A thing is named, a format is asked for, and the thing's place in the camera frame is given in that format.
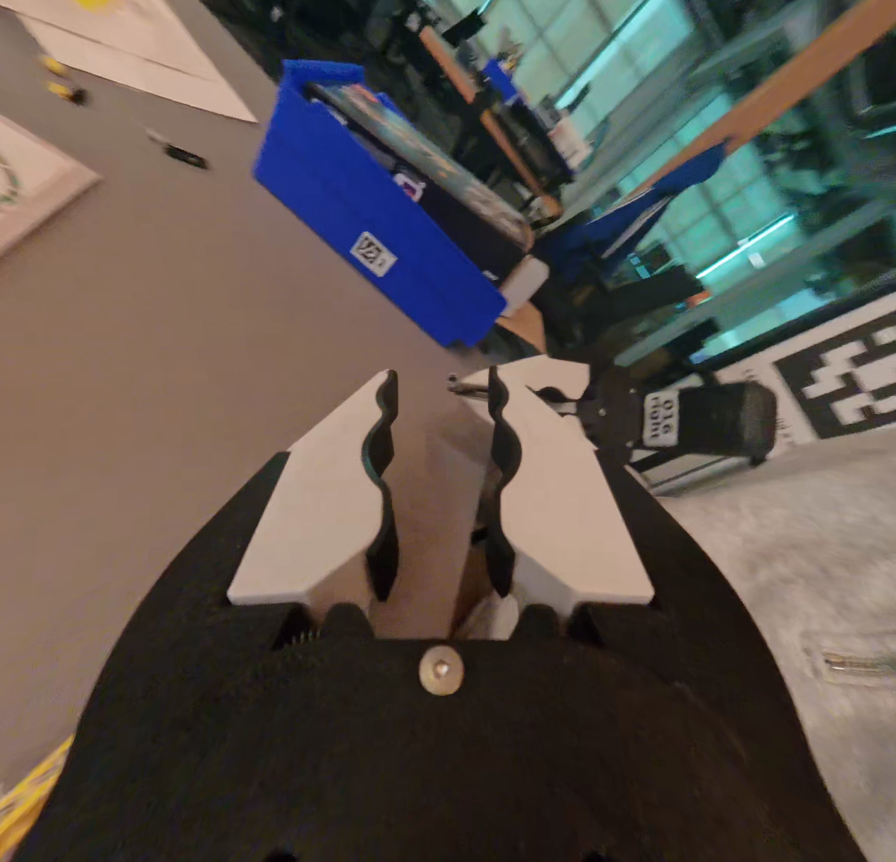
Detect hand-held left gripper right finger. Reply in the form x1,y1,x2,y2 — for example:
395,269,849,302
479,365,656,625

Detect blue plastic storage bin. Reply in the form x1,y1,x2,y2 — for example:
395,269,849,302
252,57,509,349

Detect wooden background table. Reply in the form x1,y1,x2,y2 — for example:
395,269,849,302
393,0,567,219

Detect person's grey fleece jacket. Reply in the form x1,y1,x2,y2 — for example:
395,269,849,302
654,438,896,862

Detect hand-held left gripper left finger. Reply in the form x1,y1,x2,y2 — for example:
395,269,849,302
227,368,400,625

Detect yellow printed booklet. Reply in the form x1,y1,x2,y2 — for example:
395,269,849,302
0,735,75,845

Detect long wooden beam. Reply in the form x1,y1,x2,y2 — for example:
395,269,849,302
630,0,896,202

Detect black white marker board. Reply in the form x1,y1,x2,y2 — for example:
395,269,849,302
707,292,896,452

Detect blue background chair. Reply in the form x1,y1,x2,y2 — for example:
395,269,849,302
538,140,730,285

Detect white sheet green print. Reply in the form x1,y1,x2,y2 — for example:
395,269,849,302
0,115,104,259

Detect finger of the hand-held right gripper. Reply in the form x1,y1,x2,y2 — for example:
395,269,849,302
451,355,595,422

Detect white instruction sheet yellow patch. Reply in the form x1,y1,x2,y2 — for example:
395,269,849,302
0,0,219,81

